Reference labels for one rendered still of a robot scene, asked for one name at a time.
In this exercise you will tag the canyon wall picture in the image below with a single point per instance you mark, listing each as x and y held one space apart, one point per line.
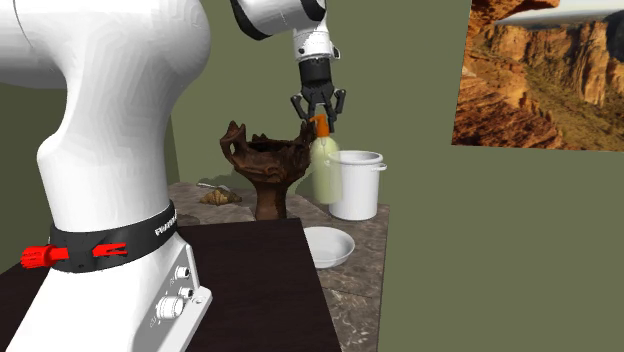
541 78

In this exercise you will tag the pale green spray bottle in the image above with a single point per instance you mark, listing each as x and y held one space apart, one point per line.
325 168

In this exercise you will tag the white shallow bowl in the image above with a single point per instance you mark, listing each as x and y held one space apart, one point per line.
329 246

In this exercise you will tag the silver knife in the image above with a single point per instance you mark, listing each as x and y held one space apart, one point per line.
210 186

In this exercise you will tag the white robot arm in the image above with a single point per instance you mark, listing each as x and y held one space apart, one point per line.
117 122

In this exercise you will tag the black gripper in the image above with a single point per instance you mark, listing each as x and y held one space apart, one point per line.
316 78

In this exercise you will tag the dark brown robot stand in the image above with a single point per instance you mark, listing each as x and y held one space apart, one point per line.
253 292

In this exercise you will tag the golden brown croissant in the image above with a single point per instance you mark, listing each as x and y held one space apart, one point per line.
220 197

